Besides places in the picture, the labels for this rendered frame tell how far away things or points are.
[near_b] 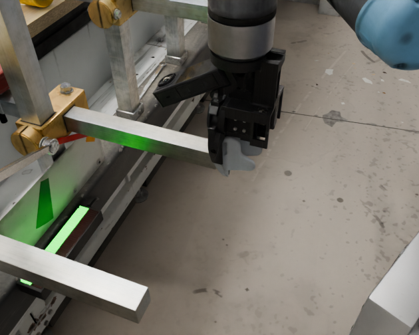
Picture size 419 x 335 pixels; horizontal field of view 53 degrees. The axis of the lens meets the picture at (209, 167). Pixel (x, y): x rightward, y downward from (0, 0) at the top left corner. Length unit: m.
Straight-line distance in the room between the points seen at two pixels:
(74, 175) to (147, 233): 0.86
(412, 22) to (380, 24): 0.02
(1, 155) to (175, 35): 0.49
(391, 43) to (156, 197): 1.45
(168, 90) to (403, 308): 0.37
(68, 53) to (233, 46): 0.67
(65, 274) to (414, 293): 0.35
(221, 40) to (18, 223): 0.41
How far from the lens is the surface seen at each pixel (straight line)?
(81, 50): 1.13
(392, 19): 0.34
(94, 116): 0.70
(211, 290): 1.46
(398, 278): 0.35
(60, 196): 0.76
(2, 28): 0.62
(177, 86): 0.55
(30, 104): 0.67
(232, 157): 0.59
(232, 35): 0.47
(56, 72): 1.06
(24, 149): 0.70
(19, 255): 0.54
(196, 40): 1.24
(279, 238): 1.60
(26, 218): 0.71
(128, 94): 0.91
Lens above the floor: 1.27
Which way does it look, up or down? 44 degrees down
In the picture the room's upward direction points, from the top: straight up
